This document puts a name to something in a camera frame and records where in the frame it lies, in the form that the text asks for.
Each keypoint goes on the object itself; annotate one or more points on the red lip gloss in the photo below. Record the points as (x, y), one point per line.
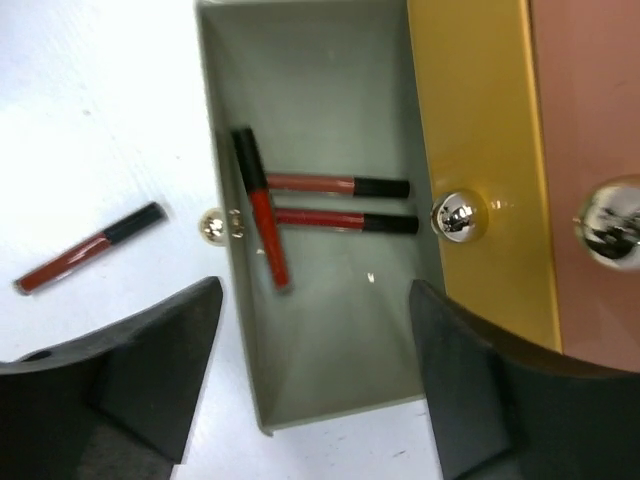
(256, 186)
(87, 250)
(342, 220)

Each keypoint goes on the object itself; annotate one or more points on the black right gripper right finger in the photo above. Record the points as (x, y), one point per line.
(502, 407)

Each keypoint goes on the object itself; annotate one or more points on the orange top drawer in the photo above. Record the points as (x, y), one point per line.
(587, 62)

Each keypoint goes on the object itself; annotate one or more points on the yellow drawer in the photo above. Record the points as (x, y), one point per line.
(473, 64)

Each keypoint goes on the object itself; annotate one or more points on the red lip gloss horizontal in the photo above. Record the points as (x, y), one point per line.
(354, 186)

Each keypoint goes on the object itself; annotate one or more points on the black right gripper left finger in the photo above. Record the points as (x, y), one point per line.
(117, 403)

